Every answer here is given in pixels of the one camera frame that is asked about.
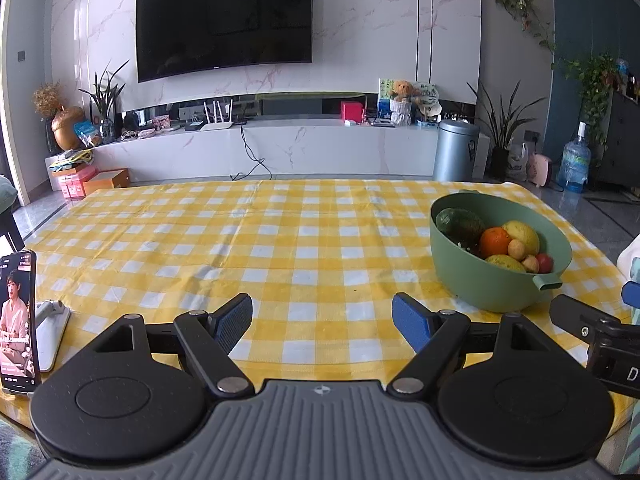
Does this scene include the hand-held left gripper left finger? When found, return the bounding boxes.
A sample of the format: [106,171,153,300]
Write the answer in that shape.
[95,293,256,396]

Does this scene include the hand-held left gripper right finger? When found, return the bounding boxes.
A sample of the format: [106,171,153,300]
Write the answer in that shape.
[386,292,549,396]

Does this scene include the green colander bowl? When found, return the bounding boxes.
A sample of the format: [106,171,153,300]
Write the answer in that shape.
[429,190,574,313]

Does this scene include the red-green mango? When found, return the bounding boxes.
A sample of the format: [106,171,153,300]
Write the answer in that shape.
[485,254,526,274]

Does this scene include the yellow-green pear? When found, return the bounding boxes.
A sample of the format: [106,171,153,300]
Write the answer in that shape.
[501,220,541,256]

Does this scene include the orange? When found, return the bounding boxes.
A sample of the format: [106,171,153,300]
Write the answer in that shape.
[480,227,512,259]

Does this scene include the green cucumber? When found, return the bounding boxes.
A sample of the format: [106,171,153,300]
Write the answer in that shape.
[435,207,487,252]

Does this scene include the person's white sock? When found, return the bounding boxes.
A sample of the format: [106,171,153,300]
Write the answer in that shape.
[616,234,640,281]

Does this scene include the yellow checkered tablecloth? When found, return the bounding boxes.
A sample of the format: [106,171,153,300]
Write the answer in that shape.
[22,178,634,442]

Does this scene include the blue water jug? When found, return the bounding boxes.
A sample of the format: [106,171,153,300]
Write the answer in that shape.
[556,121,592,193]

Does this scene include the pink pig heater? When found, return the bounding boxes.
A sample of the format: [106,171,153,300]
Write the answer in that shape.
[527,154,553,188]

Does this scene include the dark cabinet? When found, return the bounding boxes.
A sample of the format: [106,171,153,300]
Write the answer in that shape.
[597,89,640,197]

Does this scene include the white plastic bag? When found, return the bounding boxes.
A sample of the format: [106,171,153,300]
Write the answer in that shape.
[507,142,530,182]

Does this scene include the tall leafy potted plant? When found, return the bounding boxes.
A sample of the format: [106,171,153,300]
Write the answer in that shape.
[467,80,548,181]

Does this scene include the grey metal trash can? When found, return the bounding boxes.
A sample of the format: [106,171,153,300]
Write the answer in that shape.
[432,120,481,182]

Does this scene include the white phone stand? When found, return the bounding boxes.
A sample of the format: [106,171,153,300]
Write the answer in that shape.
[35,299,72,373]

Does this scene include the orange cardboard box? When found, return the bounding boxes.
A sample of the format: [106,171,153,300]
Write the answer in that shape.
[82,168,131,196]

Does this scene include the white marble tv console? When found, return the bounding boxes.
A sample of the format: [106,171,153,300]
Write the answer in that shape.
[45,109,492,183]

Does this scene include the white router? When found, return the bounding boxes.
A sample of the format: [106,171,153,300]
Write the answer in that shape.
[200,100,236,132]

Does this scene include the pink boxes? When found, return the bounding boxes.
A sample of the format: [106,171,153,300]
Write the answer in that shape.
[52,166,98,200]

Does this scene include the smartphone with lit screen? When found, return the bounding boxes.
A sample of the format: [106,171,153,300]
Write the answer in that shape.
[0,250,42,395]

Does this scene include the trailing ivy plant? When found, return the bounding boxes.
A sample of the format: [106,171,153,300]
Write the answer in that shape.
[552,52,622,152]

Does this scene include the round printed hand fan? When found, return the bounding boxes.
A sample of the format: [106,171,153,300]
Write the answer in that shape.
[412,85,443,117]

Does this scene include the green blue picture book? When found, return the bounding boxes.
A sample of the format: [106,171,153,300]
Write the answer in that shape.
[378,78,396,123]

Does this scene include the stack of papers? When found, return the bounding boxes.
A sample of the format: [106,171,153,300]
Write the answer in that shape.
[50,150,96,171]

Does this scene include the blue snack bag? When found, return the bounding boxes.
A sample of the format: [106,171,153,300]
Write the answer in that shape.
[74,120,101,148]

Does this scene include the dark stool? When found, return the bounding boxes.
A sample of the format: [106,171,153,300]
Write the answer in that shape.
[0,174,26,256]

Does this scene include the small leafy potted plant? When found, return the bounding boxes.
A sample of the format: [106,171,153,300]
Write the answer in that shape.
[79,60,130,143]

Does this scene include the teal rug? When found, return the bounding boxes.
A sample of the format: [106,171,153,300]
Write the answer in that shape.
[0,417,46,480]

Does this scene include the gold round vase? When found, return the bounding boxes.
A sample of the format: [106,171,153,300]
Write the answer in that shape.
[51,106,85,151]

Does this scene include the dried yellow flowers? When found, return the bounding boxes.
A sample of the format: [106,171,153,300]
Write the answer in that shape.
[33,82,63,118]

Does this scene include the black power cable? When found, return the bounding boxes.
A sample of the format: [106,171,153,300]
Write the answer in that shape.
[230,125,273,181]

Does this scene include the hanging wall vine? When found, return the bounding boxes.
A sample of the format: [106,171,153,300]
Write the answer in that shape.
[492,0,556,56]

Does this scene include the black wall television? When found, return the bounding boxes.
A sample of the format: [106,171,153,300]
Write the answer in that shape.
[136,0,314,83]

